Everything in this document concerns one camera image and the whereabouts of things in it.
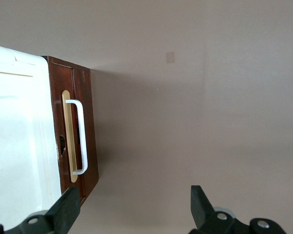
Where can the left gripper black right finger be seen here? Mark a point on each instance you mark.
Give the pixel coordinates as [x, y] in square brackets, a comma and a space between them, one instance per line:
[202, 214]

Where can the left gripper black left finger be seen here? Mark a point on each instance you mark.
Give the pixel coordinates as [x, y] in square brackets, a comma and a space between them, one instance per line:
[61, 214]

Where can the dark brown wooden drawer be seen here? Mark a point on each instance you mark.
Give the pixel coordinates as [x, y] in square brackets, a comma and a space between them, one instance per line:
[58, 109]

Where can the white cabinet with brown frame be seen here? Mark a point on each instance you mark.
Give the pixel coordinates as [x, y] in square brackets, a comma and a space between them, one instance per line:
[14, 122]

